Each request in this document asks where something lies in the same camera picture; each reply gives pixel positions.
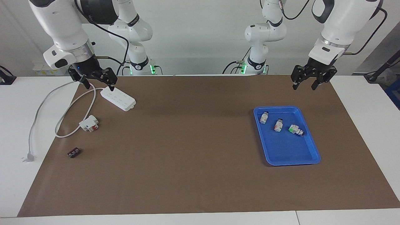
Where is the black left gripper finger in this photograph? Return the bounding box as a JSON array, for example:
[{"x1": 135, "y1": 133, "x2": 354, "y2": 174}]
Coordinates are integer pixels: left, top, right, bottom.
[
  {"x1": 311, "y1": 66, "x2": 338, "y2": 91},
  {"x1": 290, "y1": 65, "x2": 310, "y2": 91}
]

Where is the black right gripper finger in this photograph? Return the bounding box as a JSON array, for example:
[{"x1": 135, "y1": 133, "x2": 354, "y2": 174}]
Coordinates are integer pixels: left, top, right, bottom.
[
  {"x1": 100, "y1": 67, "x2": 118, "y2": 92},
  {"x1": 68, "y1": 67, "x2": 91, "y2": 90}
]

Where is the white power strip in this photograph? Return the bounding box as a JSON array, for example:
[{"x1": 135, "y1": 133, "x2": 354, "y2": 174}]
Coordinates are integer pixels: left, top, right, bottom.
[{"x1": 101, "y1": 85, "x2": 137, "y2": 112}]

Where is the white cardboard box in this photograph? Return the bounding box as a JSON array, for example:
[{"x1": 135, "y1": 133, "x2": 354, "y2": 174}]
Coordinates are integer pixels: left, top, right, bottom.
[{"x1": 32, "y1": 60, "x2": 68, "y2": 76}]

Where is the white circuit breaker red lever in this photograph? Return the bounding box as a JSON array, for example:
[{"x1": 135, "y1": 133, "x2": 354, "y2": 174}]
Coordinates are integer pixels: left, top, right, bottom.
[{"x1": 79, "y1": 115, "x2": 99, "y2": 133}]

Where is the black stand pole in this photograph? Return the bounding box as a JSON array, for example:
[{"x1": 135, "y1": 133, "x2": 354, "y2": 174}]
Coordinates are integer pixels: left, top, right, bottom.
[{"x1": 364, "y1": 50, "x2": 400, "y2": 83}]

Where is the blue crate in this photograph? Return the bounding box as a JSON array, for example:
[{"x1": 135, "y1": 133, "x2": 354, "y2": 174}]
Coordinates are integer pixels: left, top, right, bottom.
[{"x1": 385, "y1": 78, "x2": 400, "y2": 110}]

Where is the blue plastic tray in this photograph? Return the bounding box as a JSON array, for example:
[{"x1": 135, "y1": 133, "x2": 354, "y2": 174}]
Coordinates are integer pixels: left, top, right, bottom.
[{"x1": 253, "y1": 106, "x2": 321, "y2": 166}]

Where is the brown table mat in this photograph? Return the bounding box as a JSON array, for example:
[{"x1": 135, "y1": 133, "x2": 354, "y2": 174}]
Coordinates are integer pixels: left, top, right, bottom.
[{"x1": 17, "y1": 75, "x2": 400, "y2": 218}]

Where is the black base cable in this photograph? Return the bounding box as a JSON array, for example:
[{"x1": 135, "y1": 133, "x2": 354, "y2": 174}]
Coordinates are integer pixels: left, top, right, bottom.
[
  {"x1": 116, "y1": 61, "x2": 131, "y2": 76},
  {"x1": 222, "y1": 47, "x2": 252, "y2": 75}
]

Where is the selector switch with green block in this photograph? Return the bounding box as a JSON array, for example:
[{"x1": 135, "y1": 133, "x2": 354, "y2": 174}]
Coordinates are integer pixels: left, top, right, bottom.
[{"x1": 288, "y1": 124, "x2": 305, "y2": 137}]

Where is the white power strip cable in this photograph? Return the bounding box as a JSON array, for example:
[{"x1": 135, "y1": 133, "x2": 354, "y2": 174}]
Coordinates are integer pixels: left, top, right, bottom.
[{"x1": 22, "y1": 80, "x2": 105, "y2": 163}]

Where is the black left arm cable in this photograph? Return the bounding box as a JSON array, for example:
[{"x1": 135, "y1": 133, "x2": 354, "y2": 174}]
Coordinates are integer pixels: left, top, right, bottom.
[{"x1": 343, "y1": 6, "x2": 388, "y2": 56}]

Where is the black clamp mount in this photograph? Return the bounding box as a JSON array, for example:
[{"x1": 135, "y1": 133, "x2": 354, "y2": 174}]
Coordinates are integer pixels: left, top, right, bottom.
[{"x1": 0, "y1": 65, "x2": 17, "y2": 86}]

